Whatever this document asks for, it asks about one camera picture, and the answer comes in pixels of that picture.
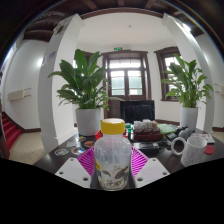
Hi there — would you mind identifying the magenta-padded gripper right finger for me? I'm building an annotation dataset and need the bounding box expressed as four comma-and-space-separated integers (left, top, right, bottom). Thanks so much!
129, 146, 171, 190

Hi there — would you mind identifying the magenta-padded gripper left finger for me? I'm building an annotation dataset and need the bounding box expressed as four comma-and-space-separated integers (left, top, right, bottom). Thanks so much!
54, 147, 99, 190

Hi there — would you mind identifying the clear yellow-capped drink bottle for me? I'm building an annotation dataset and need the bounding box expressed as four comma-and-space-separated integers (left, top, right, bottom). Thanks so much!
94, 118, 133, 192

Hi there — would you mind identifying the round printed sticker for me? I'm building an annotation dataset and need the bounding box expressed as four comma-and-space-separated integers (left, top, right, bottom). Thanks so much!
70, 146, 86, 156
54, 148, 70, 157
83, 140, 97, 149

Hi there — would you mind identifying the black flat device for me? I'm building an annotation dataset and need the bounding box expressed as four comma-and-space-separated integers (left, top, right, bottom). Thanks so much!
133, 141, 164, 156

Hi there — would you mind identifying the brown tray of white items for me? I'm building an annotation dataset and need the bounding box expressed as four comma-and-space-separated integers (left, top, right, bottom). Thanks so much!
132, 119, 164, 142

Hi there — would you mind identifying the white speckled mug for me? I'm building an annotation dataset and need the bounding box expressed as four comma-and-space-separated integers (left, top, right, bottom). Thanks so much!
170, 135, 208, 168

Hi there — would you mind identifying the black office chair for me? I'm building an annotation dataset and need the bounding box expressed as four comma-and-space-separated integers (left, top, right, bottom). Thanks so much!
119, 99, 156, 125

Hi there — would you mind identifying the flat round red coaster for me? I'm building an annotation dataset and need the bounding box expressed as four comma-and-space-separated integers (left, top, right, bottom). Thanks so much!
204, 144, 216, 156

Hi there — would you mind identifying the white printed paper sheet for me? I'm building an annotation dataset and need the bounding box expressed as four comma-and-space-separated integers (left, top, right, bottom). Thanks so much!
193, 132, 216, 145

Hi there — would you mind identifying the red carpeted staircase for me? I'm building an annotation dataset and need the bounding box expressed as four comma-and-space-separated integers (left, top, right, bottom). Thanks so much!
1, 113, 23, 151

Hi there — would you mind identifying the potted leafy plant white pot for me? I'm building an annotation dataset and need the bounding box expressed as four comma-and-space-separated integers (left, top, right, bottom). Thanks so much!
161, 53, 214, 133
48, 49, 116, 137

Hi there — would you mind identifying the dark wooden glazed double door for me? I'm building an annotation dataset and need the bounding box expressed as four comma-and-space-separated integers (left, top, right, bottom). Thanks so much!
102, 50, 152, 102

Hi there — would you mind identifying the dark wooden framed window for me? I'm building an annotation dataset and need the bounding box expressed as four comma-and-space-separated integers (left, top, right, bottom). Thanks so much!
154, 46, 183, 102

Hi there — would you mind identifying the paper notice on pillar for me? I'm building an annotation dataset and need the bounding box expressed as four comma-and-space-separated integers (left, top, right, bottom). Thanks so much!
41, 51, 57, 67

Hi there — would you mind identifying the white wall radiator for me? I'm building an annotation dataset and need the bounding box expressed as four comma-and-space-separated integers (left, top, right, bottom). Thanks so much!
7, 88, 32, 102
214, 83, 224, 97

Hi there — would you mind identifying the pillar wall lamp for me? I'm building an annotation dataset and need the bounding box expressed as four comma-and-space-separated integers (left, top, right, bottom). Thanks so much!
181, 22, 193, 34
53, 23, 65, 35

